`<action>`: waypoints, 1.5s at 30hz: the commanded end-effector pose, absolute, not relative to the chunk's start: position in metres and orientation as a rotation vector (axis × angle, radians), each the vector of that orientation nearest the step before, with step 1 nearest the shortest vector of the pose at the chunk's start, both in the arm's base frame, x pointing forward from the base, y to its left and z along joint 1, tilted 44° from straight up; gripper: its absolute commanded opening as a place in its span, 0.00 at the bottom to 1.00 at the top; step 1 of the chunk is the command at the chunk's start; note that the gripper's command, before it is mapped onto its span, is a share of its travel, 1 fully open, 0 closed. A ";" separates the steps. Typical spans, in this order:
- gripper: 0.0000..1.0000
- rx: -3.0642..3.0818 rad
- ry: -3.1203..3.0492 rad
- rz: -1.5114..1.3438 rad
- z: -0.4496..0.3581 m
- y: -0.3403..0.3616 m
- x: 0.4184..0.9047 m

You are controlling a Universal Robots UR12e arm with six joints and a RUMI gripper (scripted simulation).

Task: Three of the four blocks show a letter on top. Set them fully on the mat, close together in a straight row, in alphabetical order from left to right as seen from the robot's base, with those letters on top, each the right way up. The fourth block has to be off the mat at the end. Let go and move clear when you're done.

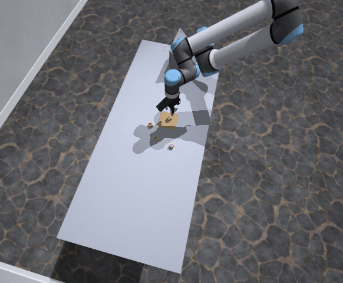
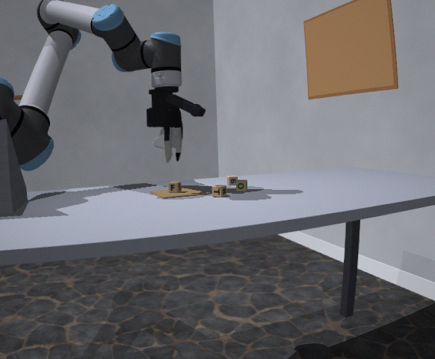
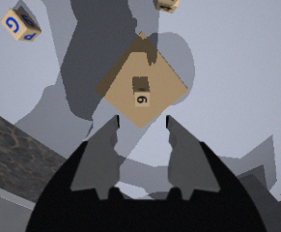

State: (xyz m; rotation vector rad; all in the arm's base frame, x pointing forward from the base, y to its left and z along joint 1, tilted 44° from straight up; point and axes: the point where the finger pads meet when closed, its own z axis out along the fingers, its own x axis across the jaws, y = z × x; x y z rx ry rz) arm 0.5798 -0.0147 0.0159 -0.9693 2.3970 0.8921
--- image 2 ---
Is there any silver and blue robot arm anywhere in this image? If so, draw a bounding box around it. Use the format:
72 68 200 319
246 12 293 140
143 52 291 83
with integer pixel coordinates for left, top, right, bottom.
0 0 182 171

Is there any tan letter block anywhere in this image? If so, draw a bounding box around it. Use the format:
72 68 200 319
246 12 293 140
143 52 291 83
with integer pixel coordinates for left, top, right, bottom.
236 179 247 191
227 176 238 185
168 181 182 193
212 185 226 197

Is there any tan flat mat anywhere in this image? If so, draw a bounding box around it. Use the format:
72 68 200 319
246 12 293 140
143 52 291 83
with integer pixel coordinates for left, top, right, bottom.
150 188 210 199

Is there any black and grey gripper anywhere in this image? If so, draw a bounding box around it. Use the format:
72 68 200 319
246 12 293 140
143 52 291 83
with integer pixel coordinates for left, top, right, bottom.
146 86 183 163

